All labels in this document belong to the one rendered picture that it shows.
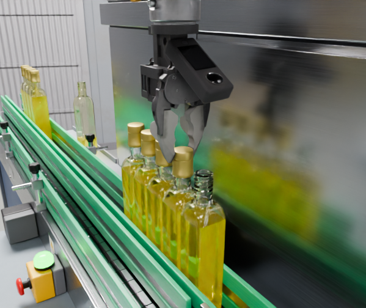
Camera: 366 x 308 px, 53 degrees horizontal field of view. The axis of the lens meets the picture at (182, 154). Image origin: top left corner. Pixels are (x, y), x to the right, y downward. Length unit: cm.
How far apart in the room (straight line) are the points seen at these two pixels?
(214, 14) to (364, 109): 33
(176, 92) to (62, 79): 327
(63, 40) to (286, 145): 329
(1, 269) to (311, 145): 84
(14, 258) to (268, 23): 87
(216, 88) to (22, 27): 336
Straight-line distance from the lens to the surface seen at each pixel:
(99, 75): 383
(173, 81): 55
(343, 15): 53
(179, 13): 55
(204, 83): 50
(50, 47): 377
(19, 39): 380
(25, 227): 116
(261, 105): 62
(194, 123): 60
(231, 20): 68
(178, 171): 60
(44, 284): 93
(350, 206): 55
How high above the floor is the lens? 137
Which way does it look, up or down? 21 degrees down
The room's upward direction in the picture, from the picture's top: straight up
